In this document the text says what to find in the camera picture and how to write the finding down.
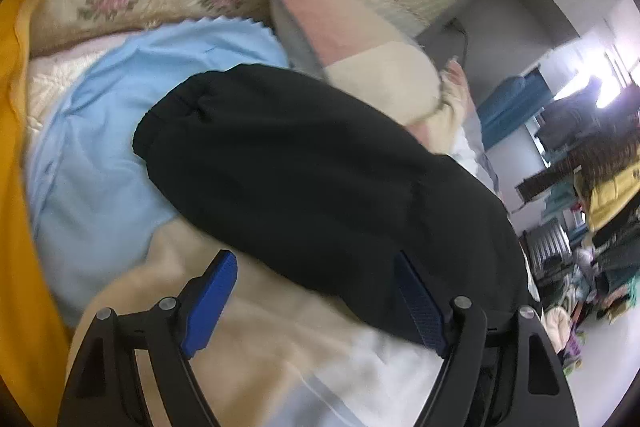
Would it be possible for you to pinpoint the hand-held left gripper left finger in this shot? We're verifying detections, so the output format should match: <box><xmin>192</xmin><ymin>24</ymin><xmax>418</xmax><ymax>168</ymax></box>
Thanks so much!
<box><xmin>56</xmin><ymin>249</ymin><xmax>238</xmax><ymax>427</ymax></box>

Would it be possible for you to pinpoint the yellow jacket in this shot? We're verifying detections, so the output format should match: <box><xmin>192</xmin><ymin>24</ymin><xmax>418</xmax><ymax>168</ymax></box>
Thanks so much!
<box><xmin>574</xmin><ymin>166</ymin><xmax>640</xmax><ymax>233</ymax></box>

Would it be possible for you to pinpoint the teal cloth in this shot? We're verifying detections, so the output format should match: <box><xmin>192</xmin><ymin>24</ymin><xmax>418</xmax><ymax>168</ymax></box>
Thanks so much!
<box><xmin>476</xmin><ymin>68</ymin><xmax>555</xmax><ymax>151</ymax></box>

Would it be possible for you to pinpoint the white radiator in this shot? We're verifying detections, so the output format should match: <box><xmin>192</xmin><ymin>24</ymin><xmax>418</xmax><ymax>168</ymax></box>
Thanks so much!
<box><xmin>522</xmin><ymin>214</ymin><xmax>573</xmax><ymax>278</ymax></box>

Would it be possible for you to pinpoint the light blue cloth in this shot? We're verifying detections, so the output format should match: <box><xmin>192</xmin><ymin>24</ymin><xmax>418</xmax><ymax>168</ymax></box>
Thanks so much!
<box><xmin>22</xmin><ymin>19</ymin><xmax>291</xmax><ymax>260</ymax></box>

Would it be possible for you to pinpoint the pile of clothes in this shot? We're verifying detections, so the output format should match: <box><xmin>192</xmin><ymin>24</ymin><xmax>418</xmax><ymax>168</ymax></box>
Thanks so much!
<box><xmin>537</xmin><ymin>227</ymin><xmax>640</xmax><ymax>368</ymax></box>

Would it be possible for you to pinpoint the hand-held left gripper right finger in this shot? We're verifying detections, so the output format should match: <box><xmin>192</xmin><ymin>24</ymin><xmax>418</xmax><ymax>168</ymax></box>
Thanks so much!
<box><xmin>393</xmin><ymin>249</ymin><xmax>581</xmax><ymax>427</ymax></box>

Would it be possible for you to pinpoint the beige blanket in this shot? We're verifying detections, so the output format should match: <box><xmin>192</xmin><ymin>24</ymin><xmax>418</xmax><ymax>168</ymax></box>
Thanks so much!
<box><xmin>65</xmin><ymin>42</ymin><xmax>471</xmax><ymax>427</ymax></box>

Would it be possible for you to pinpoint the yellow cloth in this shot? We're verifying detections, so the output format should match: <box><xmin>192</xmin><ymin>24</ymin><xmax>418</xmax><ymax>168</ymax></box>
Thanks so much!
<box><xmin>0</xmin><ymin>0</ymin><xmax>71</xmax><ymax>423</ymax></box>

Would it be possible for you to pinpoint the black garment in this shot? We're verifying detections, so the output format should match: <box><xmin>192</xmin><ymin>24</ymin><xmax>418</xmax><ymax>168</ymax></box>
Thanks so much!
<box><xmin>132</xmin><ymin>64</ymin><xmax>543</xmax><ymax>348</ymax></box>

